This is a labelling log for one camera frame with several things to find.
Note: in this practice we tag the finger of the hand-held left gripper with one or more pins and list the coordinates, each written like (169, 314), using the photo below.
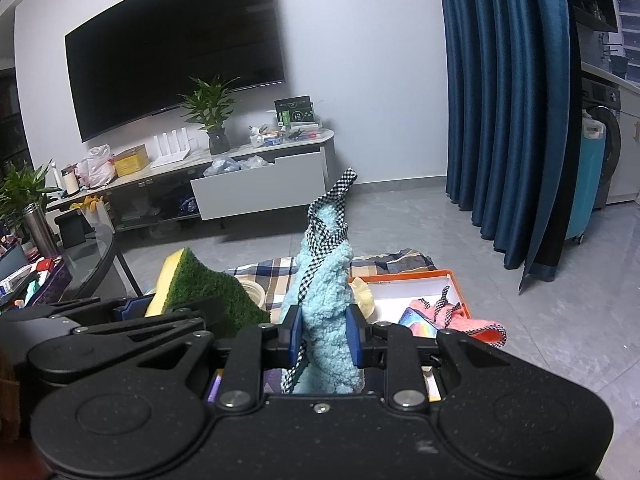
(195, 312)
(132, 307)

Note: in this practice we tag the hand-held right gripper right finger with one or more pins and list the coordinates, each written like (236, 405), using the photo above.
(356, 335)

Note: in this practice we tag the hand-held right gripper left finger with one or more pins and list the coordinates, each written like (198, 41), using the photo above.
(295, 332)

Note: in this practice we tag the yellow green sponge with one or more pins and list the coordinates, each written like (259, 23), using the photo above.
(200, 280)

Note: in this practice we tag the light blue fluffy towel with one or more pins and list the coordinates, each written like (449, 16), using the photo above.
(325, 310)

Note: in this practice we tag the orange white box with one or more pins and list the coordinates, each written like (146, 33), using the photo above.
(400, 295)

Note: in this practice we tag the pink checked-trim towel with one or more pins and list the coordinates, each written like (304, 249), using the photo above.
(470, 325)

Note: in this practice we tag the beige cup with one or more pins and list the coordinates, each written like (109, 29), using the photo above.
(255, 292)

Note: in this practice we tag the round black glass table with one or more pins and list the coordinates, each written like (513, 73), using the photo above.
(95, 260)

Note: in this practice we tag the pile of small packages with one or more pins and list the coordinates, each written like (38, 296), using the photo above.
(15, 280)

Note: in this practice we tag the plaid blanket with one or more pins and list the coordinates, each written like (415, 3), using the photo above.
(280, 270)

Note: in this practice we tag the purple patterned tray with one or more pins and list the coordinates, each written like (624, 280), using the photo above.
(57, 280)

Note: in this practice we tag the purple wipes pack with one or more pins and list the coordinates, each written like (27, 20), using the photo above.
(216, 387)

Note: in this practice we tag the black stand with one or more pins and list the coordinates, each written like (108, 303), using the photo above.
(72, 230)

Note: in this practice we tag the blue bag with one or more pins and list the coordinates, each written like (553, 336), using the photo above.
(189, 206)

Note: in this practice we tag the steel thermos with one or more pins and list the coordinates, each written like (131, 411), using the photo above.
(40, 232)

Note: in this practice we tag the cream jar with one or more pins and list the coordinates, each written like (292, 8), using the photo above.
(71, 187)

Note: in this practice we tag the white cabinet drawer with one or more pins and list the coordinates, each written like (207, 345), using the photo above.
(260, 190)

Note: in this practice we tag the white pink plastic bag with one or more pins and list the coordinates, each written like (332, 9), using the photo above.
(97, 170)

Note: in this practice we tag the yellow cardboard box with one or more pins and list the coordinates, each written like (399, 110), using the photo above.
(132, 162)

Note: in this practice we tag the bluish crumpled plastic bag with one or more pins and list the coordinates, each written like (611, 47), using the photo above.
(220, 166)

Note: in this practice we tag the white router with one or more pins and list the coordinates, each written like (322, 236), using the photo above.
(170, 160)

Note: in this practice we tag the leafy table plant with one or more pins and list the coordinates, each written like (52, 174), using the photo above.
(25, 185)

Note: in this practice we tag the clear crumpled plastic bag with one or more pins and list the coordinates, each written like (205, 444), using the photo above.
(256, 162)

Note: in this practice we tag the potted plant in dark vase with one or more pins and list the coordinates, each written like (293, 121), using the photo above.
(219, 142)

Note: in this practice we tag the white television cabinet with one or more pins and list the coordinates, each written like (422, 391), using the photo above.
(330, 157)

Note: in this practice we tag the clear tray of small items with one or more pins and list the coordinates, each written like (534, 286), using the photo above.
(280, 140)

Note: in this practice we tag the black green box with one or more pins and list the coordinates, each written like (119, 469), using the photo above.
(295, 112)

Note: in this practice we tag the blue curtain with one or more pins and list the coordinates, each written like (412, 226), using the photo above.
(500, 110)

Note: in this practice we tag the light blue suitcase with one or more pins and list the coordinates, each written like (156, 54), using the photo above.
(585, 185)

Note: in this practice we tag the white counter cabinet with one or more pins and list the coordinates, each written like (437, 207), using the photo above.
(630, 160)

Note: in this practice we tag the black wall television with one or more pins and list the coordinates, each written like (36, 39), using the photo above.
(175, 45)

